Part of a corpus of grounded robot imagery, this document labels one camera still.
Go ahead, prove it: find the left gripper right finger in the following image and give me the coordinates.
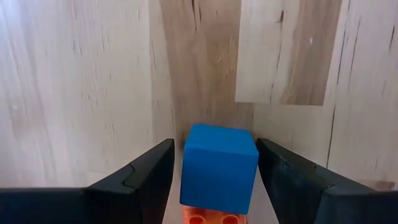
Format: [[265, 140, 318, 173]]
[[255, 138, 398, 224]]

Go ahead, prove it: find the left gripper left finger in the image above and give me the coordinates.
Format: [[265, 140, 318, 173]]
[[0, 138, 175, 224]]

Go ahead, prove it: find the smooth blue cube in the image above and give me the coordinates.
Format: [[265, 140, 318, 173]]
[[179, 123, 260, 215]]

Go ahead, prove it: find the small orange block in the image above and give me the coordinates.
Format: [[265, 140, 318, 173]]
[[182, 205, 248, 224]]

